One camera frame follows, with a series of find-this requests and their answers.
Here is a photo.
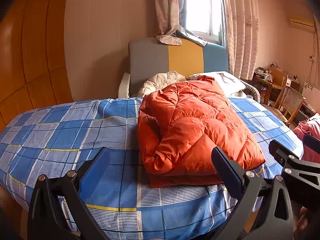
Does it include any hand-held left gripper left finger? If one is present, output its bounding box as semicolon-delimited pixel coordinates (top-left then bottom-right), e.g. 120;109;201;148
27;146;112;240

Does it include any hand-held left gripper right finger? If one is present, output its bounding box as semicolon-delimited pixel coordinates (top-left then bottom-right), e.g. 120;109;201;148
211;146;295;240

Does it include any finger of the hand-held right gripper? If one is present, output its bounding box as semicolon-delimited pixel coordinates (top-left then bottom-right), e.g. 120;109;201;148
302;134;320;157
269;139;320;180

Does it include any orange down jacket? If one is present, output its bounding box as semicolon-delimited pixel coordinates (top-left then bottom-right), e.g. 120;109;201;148
137;75;266;188

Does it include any person's right hand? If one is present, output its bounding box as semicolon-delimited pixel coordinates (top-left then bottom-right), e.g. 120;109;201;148
293;206;312;240

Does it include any pink ruffled blanket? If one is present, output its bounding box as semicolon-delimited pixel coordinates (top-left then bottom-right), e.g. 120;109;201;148
293;112;320;164

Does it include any blue plaid bed sheet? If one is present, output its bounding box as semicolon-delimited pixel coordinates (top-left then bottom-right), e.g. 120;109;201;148
0;96;304;240

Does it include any wicker chair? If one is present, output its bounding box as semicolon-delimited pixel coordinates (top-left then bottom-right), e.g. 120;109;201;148
269;85;307;127

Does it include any white cabinet with leaf decals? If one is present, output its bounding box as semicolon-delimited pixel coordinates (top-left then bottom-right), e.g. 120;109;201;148
299;80;320;115

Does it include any cluttered wooden desk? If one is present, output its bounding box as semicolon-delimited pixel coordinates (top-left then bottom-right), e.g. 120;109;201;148
252;66;300;105

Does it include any white deer print pillow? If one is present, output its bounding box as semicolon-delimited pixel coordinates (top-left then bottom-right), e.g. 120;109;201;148
189;71;247;97

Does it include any beige quilted jacket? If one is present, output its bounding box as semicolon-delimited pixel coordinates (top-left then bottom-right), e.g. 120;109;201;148
137;70;187;98

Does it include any grey yellow blue headboard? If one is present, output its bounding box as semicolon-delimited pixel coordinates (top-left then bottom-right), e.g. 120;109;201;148
128;37;229;98

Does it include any long beige patterned curtain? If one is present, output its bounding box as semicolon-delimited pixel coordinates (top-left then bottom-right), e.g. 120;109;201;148
220;0;259;80

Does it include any orange wooden wardrobe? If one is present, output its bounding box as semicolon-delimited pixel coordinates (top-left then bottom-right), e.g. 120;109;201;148
0;0;74;133

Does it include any bright window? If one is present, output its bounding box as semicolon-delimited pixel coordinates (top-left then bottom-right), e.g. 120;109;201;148
184;0;227;43

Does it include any short beige patterned curtain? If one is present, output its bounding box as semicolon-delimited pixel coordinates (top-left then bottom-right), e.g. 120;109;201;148
153;0;208;47

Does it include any grey padded bed rail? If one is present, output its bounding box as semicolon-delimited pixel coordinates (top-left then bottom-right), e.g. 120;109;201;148
235;77;262;103

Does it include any white bed rail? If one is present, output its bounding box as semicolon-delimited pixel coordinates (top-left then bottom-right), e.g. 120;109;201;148
118;72;132;98

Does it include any wall air conditioner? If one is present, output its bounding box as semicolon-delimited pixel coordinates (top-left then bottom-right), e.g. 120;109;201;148
289;15;316;33

